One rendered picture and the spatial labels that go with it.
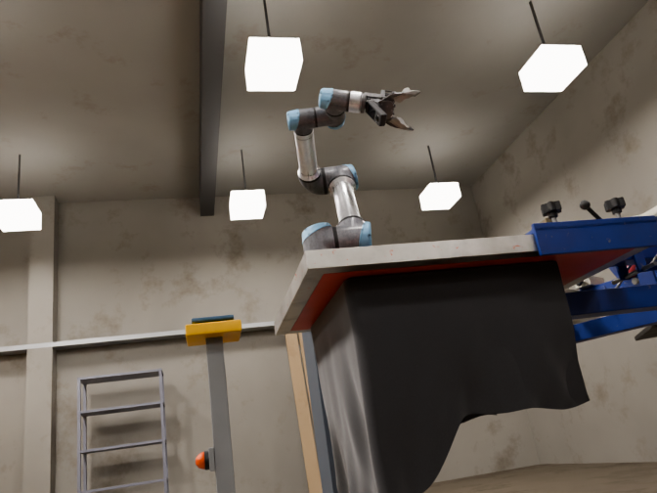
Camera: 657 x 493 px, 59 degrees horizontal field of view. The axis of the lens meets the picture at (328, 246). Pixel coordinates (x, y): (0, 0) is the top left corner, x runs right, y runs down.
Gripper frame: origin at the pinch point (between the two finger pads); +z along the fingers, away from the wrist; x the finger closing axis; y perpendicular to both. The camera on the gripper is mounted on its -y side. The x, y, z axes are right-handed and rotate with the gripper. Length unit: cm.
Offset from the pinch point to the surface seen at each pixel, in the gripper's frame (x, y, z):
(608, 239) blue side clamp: -22, -87, 39
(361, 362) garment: -8, -118, -9
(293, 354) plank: 545, 305, -92
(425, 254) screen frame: -23, -101, 1
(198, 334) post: 8, -105, -47
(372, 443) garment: -1, -131, -5
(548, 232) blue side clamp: -24, -90, 26
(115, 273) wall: 493, 359, -362
